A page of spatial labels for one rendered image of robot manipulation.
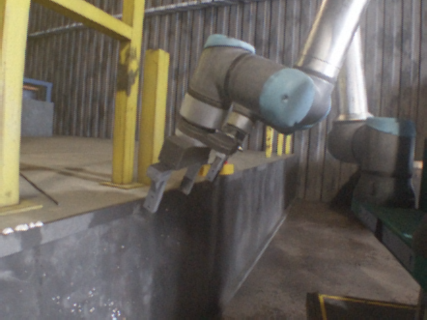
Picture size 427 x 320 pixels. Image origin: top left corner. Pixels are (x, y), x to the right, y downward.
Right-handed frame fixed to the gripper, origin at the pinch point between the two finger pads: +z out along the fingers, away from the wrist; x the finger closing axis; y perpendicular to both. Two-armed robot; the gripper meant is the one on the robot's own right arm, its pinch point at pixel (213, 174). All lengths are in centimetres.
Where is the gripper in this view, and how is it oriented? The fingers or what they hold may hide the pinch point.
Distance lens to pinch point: 94.1
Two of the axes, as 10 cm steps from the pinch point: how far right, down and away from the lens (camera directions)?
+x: 1.0, 0.8, 9.9
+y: 8.8, 4.6, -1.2
